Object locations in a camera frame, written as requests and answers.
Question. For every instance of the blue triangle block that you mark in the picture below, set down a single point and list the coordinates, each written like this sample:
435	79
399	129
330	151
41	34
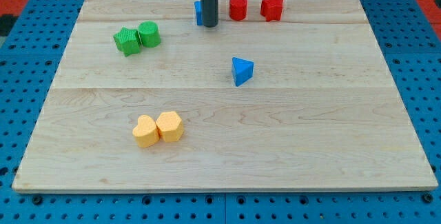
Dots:
242	70

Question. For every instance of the blue cube block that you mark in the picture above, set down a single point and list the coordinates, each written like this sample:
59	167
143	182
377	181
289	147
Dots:
198	12

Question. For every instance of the yellow hexagon block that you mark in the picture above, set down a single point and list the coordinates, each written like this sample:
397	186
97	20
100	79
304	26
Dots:
170	126

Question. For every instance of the light wooden board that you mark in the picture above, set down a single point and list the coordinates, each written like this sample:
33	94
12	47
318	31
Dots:
321	113

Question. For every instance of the yellow heart block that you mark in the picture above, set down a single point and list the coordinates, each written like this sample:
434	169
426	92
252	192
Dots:
145	132

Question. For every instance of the red cylinder block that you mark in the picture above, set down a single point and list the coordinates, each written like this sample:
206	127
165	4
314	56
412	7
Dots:
237	9

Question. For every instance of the green cylinder block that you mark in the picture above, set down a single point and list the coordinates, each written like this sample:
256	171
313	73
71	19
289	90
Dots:
149	34

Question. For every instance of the red star block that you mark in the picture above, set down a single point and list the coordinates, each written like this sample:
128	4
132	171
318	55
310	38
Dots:
272	10

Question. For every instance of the green star block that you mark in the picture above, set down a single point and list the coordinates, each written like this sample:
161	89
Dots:
127	41

